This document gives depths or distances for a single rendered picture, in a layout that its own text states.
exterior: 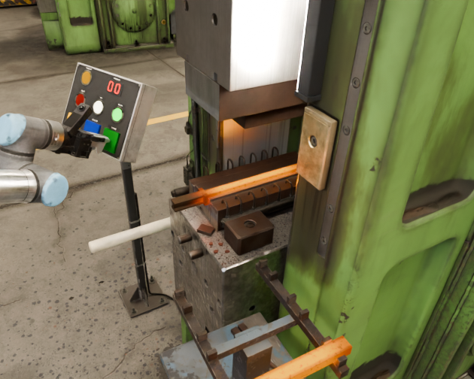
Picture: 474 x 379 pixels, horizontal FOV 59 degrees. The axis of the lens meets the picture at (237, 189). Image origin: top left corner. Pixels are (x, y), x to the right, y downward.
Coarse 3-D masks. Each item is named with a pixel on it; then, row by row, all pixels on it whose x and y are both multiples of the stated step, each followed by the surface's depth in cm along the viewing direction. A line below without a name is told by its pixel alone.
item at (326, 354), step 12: (324, 348) 79; (336, 348) 79; (348, 348) 80; (300, 360) 77; (312, 360) 77; (324, 360) 77; (276, 372) 75; (288, 372) 75; (300, 372) 75; (312, 372) 77
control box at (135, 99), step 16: (80, 64) 157; (80, 80) 157; (96, 80) 152; (112, 80) 148; (128, 80) 145; (96, 96) 152; (112, 96) 149; (128, 96) 145; (144, 96) 145; (112, 112) 148; (128, 112) 145; (144, 112) 148; (112, 128) 148; (128, 128) 145; (144, 128) 151; (128, 144) 147; (128, 160) 150
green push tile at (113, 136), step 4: (104, 132) 149; (108, 132) 148; (112, 132) 147; (116, 132) 146; (108, 136) 148; (112, 136) 147; (116, 136) 146; (112, 140) 147; (116, 140) 146; (108, 144) 148; (112, 144) 147; (116, 144) 147; (104, 148) 149; (108, 148) 148; (112, 148) 147; (116, 148) 147; (112, 152) 147
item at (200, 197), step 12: (288, 168) 137; (240, 180) 130; (252, 180) 130; (264, 180) 132; (204, 192) 124; (216, 192) 125; (228, 192) 127; (180, 204) 120; (192, 204) 123; (204, 204) 124
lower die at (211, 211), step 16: (272, 160) 146; (288, 160) 145; (208, 176) 137; (224, 176) 135; (240, 176) 136; (288, 176) 135; (192, 192) 135; (240, 192) 128; (256, 192) 128; (272, 192) 129; (288, 192) 131; (208, 208) 126; (224, 208) 121
